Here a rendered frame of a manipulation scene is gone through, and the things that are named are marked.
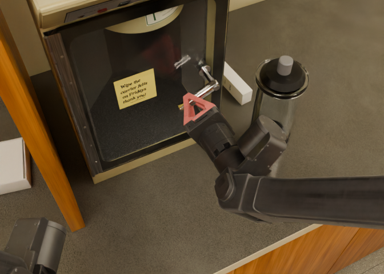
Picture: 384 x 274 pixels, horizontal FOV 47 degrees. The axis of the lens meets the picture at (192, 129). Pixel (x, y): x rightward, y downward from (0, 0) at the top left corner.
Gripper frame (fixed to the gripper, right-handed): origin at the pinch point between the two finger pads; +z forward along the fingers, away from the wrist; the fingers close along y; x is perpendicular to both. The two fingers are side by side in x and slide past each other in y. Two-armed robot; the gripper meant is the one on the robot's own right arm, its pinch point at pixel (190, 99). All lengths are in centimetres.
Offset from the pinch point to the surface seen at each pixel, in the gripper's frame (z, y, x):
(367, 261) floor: -22, -137, -15
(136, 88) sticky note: 4.0, 7.1, 6.5
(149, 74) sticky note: 3.9, 8.3, 3.0
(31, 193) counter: 10.1, -6.5, 41.8
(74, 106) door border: 4.2, 13.1, 16.5
